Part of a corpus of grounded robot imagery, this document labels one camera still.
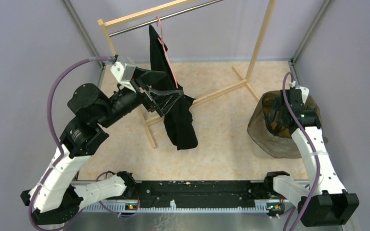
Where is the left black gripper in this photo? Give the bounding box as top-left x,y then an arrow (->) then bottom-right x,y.
99,66 -> 185,127

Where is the dark translucent trash bag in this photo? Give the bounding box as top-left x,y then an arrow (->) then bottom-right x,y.
247,90 -> 322,154

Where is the beige plastic trash bin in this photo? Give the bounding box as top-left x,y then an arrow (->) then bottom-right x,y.
251,141 -> 302,159

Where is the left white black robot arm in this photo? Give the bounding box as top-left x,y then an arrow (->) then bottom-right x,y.
21,64 -> 183,230

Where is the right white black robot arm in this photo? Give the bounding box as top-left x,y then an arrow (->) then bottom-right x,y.
263,87 -> 359,227

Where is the black t-shirt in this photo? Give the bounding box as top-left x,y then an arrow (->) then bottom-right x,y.
148,26 -> 198,150

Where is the metal hanging rod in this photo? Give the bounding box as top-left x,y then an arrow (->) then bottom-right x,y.
108,0 -> 223,37

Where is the wooden clothes rack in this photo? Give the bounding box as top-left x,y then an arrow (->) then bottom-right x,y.
97,0 -> 278,150

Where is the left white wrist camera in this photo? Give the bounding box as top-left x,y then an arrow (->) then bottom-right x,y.
110,55 -> 136,93

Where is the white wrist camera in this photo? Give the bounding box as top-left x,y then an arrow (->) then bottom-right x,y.
289,80 -> 310,104
110,55 -> 136,93

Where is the pink wire hanger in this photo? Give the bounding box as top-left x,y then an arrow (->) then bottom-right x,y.
156,16 -> 179,89

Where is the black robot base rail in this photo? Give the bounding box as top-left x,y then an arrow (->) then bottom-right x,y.
130,180 -> 281,209

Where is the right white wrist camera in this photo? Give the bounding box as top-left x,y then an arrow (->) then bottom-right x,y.
289,80 -> 310,104

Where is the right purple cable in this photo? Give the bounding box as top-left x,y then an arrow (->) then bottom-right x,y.
280,71 -> 321,231

